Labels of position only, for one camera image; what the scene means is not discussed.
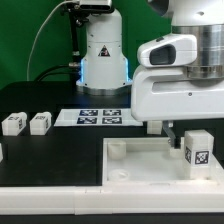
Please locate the white base tag plate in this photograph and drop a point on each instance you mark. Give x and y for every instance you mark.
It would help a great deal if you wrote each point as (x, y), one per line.
(96, 117)

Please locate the white square tabletop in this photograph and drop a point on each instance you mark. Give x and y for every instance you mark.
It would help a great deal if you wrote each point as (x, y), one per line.
(150, 160)

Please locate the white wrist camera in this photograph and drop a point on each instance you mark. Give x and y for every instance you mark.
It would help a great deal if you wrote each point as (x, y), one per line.
(168, 51)

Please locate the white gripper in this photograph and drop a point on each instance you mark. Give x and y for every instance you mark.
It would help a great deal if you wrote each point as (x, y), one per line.
(167, 94)

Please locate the grey camera on mount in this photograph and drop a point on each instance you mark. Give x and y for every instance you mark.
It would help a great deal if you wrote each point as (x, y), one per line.
(96, 5)

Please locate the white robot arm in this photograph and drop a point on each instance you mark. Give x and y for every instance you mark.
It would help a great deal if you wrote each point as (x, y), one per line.
(104, 67)

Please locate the white part at left edge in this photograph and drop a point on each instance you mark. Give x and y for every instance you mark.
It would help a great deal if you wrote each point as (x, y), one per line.
(1, 152)

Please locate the white L-shaped obstacle fence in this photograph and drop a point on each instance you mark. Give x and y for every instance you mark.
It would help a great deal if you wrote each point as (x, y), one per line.
(112, 199)

